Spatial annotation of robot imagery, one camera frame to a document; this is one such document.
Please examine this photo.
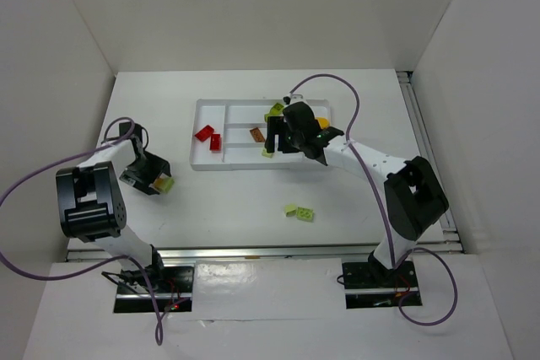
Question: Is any yellow and green lego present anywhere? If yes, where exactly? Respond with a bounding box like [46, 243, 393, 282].
[153, 176, 175, 194]

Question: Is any brown lego plate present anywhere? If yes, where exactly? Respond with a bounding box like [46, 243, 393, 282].
[249, 127, 266, 143]

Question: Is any orange yellow lego brick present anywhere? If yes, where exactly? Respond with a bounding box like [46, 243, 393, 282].
[317, 117, 330, 129]

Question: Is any pale green small lego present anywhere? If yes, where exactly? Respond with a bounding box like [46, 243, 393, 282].
[262, 149, 273, 159]

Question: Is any red rectangular lego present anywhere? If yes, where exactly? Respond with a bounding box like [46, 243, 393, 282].
[194, 125, 215, 142]

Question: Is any pale green lego pair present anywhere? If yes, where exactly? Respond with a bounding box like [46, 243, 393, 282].
[283, 204, 315, 222]

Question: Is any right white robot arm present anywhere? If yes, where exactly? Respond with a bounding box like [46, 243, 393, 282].
[265, 101, 449, 284]

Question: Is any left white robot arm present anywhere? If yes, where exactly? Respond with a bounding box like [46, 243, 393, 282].
[56, 119, 174, 292]

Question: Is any green lego in tray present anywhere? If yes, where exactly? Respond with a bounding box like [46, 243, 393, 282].
[269, 103, 284, 116]

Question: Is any white compartment tray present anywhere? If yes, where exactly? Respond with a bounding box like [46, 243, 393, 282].
[189, 99, 322, 171]

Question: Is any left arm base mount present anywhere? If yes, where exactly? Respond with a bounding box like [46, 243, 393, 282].
[101, 265, 195, 314]

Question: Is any aluminium rail right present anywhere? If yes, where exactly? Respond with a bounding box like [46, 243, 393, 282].
[396, 71, 465, 253]

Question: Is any aluminium rail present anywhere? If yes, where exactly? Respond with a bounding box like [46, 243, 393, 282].
[396, 71, 465, 253]
[65, 241, 463, 263]

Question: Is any aluminium rail front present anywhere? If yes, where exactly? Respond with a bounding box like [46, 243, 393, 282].
[65, 241, 463, 263]

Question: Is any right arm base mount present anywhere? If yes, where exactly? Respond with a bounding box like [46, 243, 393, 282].
[336, 261, 422, 309]

